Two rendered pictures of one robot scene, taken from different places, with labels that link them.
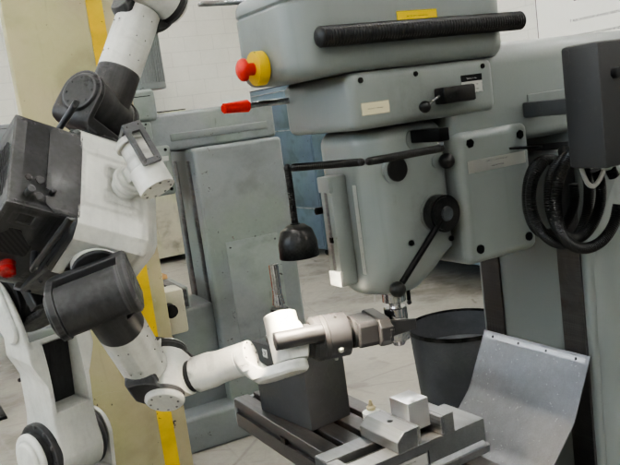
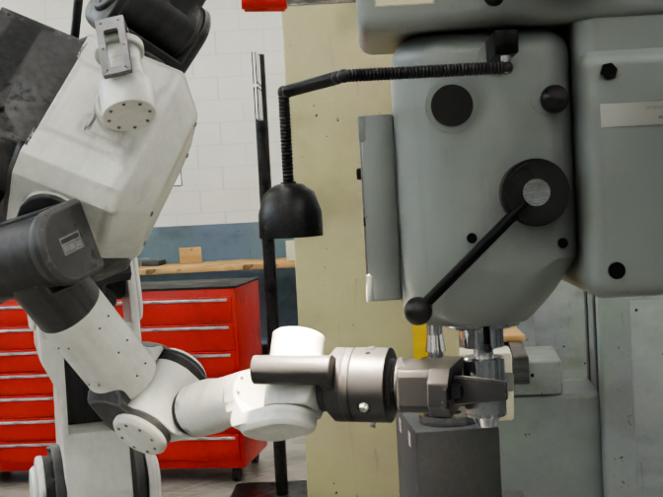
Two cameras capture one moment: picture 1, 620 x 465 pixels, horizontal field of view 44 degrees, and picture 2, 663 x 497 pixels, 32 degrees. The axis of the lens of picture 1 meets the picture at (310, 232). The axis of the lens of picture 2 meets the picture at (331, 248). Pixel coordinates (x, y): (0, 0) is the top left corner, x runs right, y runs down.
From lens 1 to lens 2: 0.78 m
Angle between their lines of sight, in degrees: 32
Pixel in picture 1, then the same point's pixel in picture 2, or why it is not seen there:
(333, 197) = (365, 150)
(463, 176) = (590, 131)
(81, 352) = not seen: hidden behind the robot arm
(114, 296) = (22, 253)
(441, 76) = not seen: outside the picture
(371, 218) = (406, 186)
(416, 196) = (491, 157)
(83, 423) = (107, 461)
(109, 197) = (87, 126)
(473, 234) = (603, 241)
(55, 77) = (336, 16)
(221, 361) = (211, 391)
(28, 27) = not seen: outside the picture
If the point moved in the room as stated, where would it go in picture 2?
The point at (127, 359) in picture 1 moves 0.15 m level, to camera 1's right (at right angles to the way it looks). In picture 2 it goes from (72, 357) to (164, 361)
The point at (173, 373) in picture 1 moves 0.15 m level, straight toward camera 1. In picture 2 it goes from (156, 397) to (96, 421)
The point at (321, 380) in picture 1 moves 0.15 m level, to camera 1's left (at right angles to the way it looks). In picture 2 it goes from (450, 482) to (358, 473)
